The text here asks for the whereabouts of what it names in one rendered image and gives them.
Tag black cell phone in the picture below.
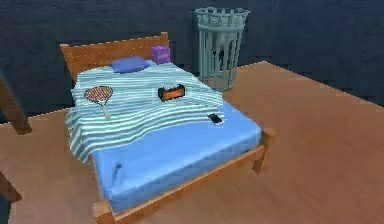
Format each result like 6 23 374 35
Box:
206 112 225 127

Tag black orange alarm clock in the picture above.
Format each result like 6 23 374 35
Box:
157 83 187 103

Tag wooden bed with blue mattress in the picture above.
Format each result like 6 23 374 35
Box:
59 31 277 224

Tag striped white teal blanket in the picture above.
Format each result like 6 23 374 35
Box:
65 61 225 164

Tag purple box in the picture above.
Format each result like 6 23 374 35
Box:
151 45 171 65

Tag blue pillow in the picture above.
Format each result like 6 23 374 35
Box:
110 56 152 75

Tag red tennis racket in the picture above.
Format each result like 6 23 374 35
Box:
83 85 114 121

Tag brown wooden furniture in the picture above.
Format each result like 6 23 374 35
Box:
0 70 34 205

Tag grey wire bin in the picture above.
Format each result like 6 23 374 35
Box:
191 6 251 93

